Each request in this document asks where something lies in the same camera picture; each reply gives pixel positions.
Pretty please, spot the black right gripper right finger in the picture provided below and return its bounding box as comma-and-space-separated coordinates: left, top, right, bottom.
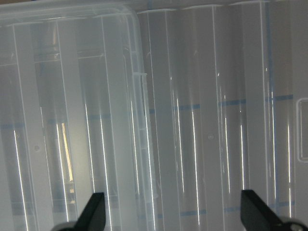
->
241, 190, 308, 231

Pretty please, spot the clear plastic box lid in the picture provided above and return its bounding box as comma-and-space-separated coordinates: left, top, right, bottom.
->
0, 0, 308, 231

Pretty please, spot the clear plastic storage box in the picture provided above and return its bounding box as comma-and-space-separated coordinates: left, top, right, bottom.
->
0, 0, 158, 231

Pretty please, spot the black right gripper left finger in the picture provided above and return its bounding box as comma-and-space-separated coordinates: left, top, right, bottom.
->
54, 192, 106, 231

